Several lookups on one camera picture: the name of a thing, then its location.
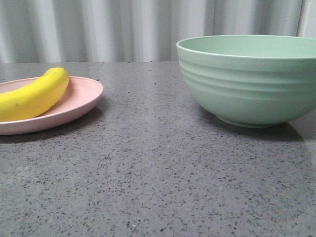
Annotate yellow banana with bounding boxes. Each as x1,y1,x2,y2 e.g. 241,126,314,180
0,67,70,122

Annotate pink plate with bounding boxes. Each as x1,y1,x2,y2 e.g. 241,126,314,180
0,76,103,135

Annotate green ribbed bowl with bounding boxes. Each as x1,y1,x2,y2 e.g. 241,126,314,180
176,35,316,128

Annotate white curtain backdrop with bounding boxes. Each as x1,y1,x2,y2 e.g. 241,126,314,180
0,0,316,63

